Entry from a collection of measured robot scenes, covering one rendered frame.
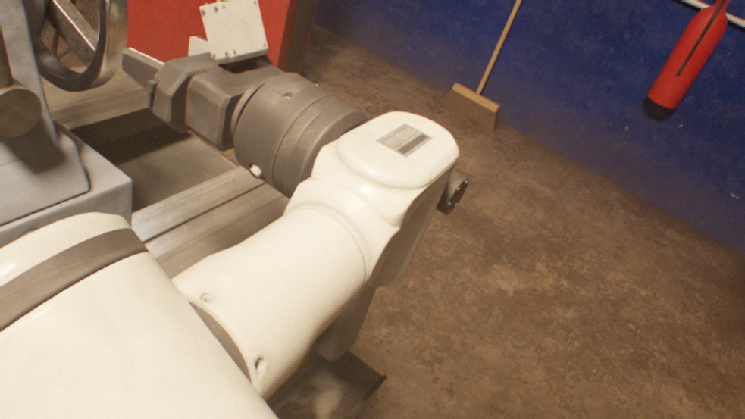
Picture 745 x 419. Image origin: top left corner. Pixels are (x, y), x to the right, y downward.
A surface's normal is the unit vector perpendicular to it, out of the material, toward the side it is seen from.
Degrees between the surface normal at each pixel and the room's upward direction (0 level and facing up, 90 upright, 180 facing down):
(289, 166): 83
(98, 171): 0
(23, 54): 76
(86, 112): 48
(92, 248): 32
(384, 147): 3
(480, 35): 90
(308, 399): 0
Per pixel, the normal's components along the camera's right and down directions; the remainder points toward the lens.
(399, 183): 0.39, -0.12
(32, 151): 0.84, 0.19
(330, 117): 0.07, -0.60
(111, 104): 0.77, -0.13
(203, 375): 0.75, -0.55
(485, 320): 0.26, -0.77
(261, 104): -0.21, -0.26
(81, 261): 0.68, -0.47
